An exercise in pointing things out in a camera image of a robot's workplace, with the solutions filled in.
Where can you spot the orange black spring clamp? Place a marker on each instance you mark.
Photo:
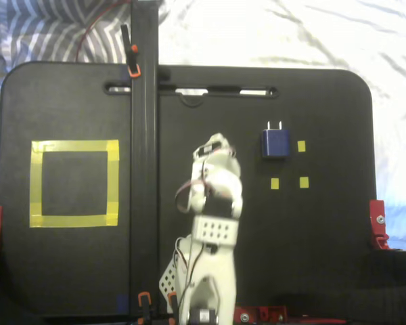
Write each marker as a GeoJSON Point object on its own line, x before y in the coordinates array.
{"type": "Point", "coordinates": [132, 64]}
{"type": "Point", "coordinates": [172, 298]}
{"type": "Point", "coordinates": [144, 298]}

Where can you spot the white grey striped bedsheet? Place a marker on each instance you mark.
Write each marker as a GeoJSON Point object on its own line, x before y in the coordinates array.
{"type": "Point", "coordinates": [291, 34]}

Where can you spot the red pole base bracket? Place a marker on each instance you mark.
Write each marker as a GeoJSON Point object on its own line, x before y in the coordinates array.
{"type": "Point", "coordinates": [257, 313]}

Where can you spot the yellow tape square outline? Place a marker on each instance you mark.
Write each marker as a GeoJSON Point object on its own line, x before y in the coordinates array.
{"type": "Point", "coordinates": [74, 146]}

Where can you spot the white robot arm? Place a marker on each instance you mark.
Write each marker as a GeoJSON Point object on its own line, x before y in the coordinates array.
{"type": "Point", "coordinates": [220, 267]}

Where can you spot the black backdrop sheet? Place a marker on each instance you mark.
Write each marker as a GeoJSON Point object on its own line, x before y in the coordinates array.
{"type": "Point", "coordinates": [392, 271]}

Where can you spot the black flat rail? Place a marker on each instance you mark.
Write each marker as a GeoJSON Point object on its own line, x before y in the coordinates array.
{"type": "Point", "coordinates": [143, 169]}

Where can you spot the blue white charger block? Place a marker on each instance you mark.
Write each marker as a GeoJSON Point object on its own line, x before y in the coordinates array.
{"type": "Point", "coordinates": [275, 145]}

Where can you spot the white fixed gripper jaw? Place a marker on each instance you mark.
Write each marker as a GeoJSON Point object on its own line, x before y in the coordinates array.
{"type": "Point", "coordinates": [220, 139]}

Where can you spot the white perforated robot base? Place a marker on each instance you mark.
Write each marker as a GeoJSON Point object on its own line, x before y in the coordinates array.
{"type": "Point", "coordinates": [167, 281]}

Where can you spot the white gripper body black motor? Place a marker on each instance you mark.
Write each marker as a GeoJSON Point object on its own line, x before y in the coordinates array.
{"type": "Point", "coordinates": [210, 147]}

